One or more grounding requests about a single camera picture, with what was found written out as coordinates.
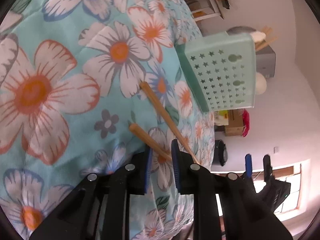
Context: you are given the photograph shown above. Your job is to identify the cardboard box under table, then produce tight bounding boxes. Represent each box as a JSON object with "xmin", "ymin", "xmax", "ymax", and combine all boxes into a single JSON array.
[{"xmin": 225, "ymin": 109, "xmax": 244, "ymax": 137}]

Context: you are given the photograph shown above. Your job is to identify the wooden chopstick on cloth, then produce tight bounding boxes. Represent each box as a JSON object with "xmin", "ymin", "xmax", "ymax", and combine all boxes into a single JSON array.
[{"xmin": 139, "ymin": 81, "xmax": 200, "ymax": 164}]

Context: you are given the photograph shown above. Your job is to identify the mint green utensil holder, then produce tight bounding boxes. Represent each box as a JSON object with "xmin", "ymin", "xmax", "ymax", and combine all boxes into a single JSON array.
[{"xmin": 176, "ymin": 32, "xmax": 256, "ymax": 113}]

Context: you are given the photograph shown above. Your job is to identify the floral teal tablecloth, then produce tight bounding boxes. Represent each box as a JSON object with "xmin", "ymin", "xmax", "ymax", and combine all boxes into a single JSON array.
[{"xmin": 1, "ymin": 0, "xmax": 214, "ymax": 239}]

